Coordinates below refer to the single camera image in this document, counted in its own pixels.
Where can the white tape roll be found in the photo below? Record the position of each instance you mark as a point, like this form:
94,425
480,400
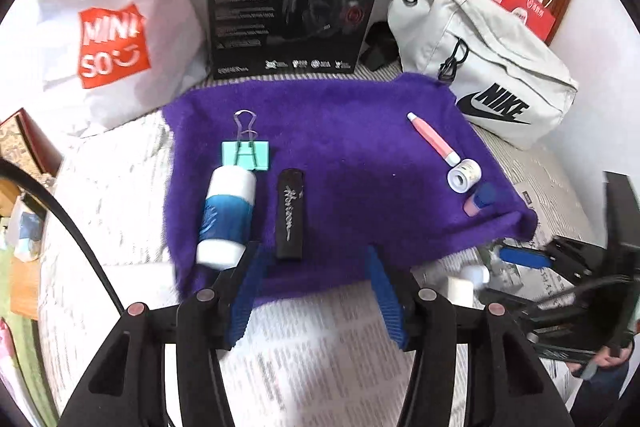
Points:
462,176

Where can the pink cloth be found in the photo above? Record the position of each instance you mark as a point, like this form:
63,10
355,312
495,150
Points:
15,372

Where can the blue box in clear case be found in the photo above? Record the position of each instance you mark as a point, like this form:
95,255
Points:
27,229

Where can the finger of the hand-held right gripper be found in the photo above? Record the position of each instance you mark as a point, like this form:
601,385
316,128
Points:
520,256
550,299

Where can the patterned book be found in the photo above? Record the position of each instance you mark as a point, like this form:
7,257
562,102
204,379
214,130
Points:
25,142

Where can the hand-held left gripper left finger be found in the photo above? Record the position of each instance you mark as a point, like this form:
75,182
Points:
245,297

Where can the black rectangular box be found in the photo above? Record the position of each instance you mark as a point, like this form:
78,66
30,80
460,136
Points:
290,217

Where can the person's right hand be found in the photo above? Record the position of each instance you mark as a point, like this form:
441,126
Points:
607,357

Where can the white cube charger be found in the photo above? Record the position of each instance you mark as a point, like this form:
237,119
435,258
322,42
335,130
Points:
458,291

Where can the wooden nightstand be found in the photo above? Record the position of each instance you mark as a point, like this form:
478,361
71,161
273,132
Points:
25,287

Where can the grey waist bag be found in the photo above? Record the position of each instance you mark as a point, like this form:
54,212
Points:
500,57

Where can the newspaper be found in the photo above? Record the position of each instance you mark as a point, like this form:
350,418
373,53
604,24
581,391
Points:
325,367

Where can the blue and pink small tube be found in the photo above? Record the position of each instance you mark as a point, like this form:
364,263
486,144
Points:
480,200

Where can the black object behind bag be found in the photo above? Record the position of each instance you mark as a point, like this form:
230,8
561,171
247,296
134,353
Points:
380,49

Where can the white and blue bottle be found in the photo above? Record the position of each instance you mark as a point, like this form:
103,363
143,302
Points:
225,217

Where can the green binder clip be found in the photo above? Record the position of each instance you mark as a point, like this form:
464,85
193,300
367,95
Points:
247,154

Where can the small white bottle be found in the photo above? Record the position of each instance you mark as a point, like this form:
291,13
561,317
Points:
477,276

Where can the purple towel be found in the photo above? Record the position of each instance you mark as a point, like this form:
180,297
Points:
350,167

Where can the pink pen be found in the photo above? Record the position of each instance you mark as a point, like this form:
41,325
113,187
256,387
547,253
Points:
432,138

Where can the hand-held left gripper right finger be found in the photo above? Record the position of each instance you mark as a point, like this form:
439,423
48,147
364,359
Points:
385,297

